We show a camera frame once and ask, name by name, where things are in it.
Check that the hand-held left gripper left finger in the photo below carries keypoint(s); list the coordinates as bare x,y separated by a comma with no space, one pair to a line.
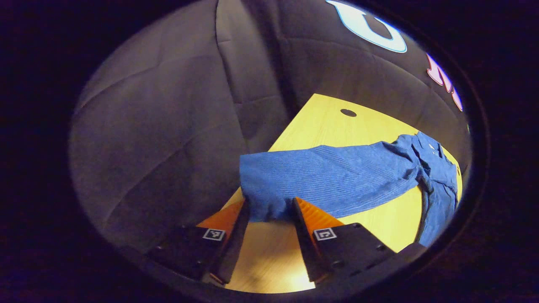
236,244

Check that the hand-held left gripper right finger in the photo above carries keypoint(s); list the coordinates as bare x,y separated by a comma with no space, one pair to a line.
305,244

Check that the black backdrop cloth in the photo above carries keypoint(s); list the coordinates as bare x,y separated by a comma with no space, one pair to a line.
168,126

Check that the black table grommet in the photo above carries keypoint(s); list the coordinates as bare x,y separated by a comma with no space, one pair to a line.
348,112

